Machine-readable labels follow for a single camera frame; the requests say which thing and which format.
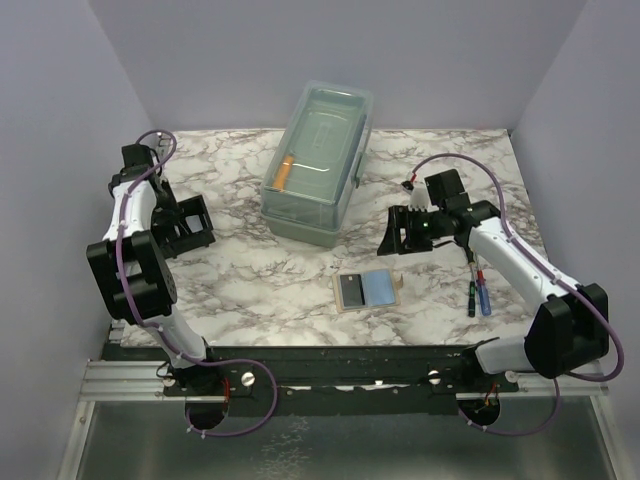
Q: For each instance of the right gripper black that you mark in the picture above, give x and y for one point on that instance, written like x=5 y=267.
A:
x=401 y=216

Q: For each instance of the black VIP credit card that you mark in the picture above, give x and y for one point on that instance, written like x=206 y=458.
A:
x=352 y=292

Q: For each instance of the black card box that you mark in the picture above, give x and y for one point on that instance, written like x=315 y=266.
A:
x=184 y=227

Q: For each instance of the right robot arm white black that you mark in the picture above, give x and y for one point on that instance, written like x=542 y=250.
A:
x=569 y=323

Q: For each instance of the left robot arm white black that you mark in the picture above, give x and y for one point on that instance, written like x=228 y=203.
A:
x=149 y=226

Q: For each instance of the black green screwdriver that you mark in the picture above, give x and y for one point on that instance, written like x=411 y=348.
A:
x=471 y=306

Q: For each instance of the translucent green plastic toolbox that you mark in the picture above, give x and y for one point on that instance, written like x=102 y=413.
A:
x=327 y=134

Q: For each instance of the orange tool inside toolbox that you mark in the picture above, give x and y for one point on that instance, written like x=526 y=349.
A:
x=282 y=172

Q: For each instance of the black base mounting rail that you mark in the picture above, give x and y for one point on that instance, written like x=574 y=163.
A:
x=331 y=381

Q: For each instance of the aluminium extrusion rail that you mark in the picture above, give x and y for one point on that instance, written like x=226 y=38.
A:
x=123 y=381

